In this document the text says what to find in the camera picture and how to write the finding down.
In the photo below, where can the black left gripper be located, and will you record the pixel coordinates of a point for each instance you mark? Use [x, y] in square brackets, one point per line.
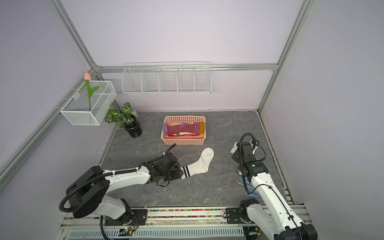
[178, 173]

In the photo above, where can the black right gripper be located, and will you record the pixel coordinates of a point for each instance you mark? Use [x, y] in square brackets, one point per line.
[235, 157]

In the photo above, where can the white sock navy stripes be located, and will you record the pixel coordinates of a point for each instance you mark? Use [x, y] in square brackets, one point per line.
[235, 148]

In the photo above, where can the plain white sock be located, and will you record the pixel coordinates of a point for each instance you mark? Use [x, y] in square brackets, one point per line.
[200, 166]

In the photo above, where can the purple striped sock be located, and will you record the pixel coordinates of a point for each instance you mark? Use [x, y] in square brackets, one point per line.
[193, 128]

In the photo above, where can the red christmas sock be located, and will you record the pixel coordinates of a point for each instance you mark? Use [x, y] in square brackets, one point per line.
[185, 136]

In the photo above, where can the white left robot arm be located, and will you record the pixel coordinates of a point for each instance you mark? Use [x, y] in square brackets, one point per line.
[88, 194]

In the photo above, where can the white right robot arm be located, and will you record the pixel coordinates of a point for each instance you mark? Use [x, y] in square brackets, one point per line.
[281, 223]

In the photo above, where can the pink plastic basket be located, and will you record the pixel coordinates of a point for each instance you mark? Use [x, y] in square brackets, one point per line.
[177, 120]

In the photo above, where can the potted green plant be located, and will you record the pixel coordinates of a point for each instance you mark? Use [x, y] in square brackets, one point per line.
[126, 117]

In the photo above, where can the pink artificial tulip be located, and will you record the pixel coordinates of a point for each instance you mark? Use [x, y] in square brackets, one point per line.
[90, 90]

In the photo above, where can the white wire wall shelf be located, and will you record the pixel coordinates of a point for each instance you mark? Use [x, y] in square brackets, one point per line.
[167, 78]

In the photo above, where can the white mesh wall box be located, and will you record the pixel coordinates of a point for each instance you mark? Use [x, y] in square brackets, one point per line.
[76, 109]

